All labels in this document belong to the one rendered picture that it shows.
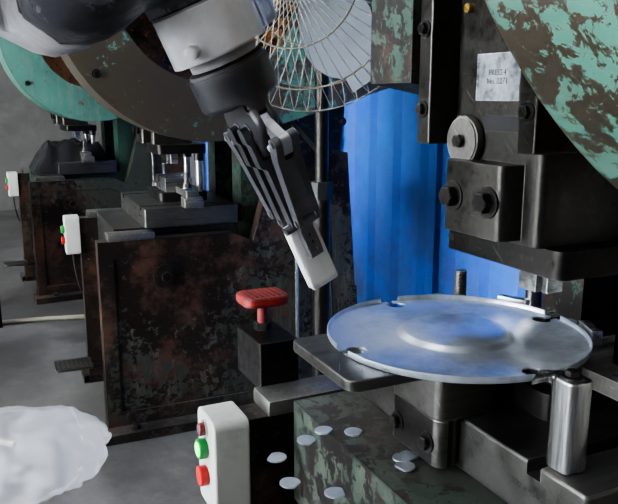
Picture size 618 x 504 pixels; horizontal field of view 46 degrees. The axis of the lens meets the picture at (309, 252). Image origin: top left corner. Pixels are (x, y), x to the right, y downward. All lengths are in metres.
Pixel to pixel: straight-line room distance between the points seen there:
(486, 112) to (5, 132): 6.59
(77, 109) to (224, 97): 3.09
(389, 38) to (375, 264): 2.61
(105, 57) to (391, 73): 1.18
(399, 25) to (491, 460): 0.50
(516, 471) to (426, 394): 0.12
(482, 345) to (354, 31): 0.89
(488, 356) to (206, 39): 0.42
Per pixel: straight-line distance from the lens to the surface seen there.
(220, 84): 0.64
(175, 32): 0.64
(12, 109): 7.25
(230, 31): 0.63
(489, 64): 0.84
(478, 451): 0.81
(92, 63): 1.99
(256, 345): 1.04
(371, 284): 3.52
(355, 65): 1.55
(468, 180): 0.82
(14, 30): 0.70
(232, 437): 0.99
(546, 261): 0.79
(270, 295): 1.06
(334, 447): 0.90
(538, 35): 0.43
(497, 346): 0.80
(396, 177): 3.24
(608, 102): 0.43
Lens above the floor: 1.05
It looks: 12 degrees down
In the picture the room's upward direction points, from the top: straight up
